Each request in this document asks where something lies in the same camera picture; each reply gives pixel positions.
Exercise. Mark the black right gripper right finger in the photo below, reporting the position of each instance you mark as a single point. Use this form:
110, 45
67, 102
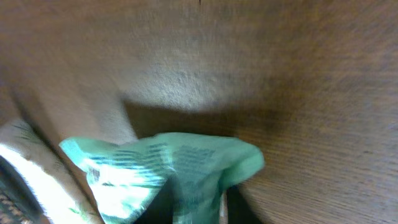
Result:
239, 211

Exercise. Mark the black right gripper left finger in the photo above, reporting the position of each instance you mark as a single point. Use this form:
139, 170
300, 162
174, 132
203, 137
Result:
161, 209

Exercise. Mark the mint green tissue pack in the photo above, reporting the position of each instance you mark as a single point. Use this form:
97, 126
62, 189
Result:
124, 179

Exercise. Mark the white cream tube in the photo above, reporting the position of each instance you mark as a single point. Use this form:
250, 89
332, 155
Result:
53, 186

